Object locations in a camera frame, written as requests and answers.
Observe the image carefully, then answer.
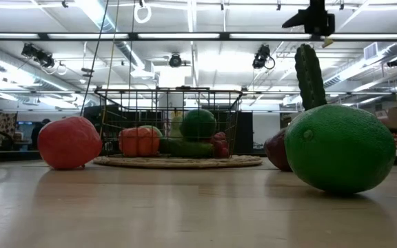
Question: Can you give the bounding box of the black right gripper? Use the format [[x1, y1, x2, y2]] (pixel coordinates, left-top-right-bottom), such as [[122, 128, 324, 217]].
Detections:
[[281, 0, 336, 37]]

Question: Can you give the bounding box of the dark purple bell pepper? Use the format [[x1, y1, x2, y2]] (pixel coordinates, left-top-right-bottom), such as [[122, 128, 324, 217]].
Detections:
[[263, 127, 293, 172]]

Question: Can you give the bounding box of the large green lime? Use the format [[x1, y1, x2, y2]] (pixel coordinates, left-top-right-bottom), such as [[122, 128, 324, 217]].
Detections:
[[283, 104, 397, 194]]

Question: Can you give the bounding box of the green avocado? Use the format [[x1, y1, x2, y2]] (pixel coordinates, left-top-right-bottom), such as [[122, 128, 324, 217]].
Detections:
[[179, 108, 218, 142]]

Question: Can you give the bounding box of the red grape bunch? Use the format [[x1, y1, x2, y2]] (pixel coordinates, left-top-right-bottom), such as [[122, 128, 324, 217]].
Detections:
[[209, 131, 230, 158]]

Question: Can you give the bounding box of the green cucumber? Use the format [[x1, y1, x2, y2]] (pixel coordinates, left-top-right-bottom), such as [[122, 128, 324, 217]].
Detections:
[[159, 137, 216, 158]]

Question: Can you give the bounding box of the green apple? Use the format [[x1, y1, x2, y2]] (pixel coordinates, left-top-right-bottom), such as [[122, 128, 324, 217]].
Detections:
[[139, 125, 164, 137]]

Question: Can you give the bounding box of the orange bell pepper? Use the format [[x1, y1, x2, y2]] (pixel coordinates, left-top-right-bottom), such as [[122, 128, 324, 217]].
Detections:
[[117, 126, 161, 158]]

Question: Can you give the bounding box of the bright red apple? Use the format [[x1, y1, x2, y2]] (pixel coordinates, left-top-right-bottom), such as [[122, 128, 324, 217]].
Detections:
[[37, 116, 103, 171]]

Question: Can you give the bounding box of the green cactus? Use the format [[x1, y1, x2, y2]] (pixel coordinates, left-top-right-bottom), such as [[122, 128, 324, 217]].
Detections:
[[294, 43, 328, 112]]

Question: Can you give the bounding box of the round black ceiling lamp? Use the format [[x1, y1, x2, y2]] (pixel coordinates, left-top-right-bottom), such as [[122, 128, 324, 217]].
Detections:
[[168, 53, 183, 68]]

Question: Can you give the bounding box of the round woven wicker mat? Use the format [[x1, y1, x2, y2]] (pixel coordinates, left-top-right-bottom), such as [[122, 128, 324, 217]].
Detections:
[[92, 154, 264, 169]]

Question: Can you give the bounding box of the person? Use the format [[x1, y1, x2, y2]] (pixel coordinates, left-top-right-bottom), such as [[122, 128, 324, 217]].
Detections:
[[30, 118, 52, 151]]

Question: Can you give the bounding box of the patterned armchair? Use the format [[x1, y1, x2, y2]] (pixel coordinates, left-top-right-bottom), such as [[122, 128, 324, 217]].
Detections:
[[0, 112, 17, 149]]

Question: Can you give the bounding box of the black ceiling camera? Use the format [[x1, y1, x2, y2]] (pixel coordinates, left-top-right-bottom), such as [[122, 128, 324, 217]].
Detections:
[[252, 43, 276, 70]]

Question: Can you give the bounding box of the white hanging ring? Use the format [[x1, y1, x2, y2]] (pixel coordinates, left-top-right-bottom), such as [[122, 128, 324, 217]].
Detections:
[[133, 1, 152, 24]]

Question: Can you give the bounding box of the black hanging cable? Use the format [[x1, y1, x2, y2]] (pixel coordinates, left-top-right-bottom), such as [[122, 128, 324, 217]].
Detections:
[[79, 0, 110, 117]]

